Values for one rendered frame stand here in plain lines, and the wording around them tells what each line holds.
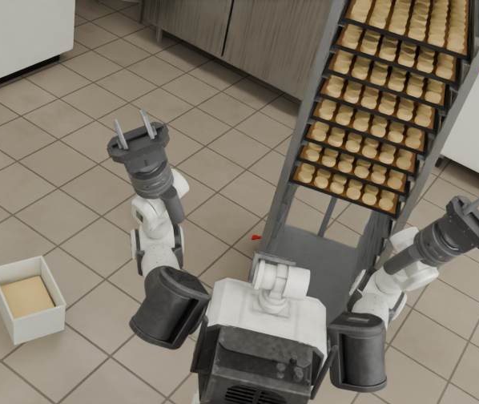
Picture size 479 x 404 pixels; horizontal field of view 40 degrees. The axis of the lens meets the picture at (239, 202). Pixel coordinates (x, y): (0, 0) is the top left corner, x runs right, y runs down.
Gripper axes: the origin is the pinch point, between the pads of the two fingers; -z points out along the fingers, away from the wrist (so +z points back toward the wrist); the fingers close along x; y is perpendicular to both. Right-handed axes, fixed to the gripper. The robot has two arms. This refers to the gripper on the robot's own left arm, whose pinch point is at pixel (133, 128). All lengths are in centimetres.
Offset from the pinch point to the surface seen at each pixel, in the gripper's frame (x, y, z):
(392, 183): 79, -27, 101
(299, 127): 54, -49, 79
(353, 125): 72, -43, 81
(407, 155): 87, -32, 95
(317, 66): 63, -52, 58
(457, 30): 108, -43, 56
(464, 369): 102, 14, 210
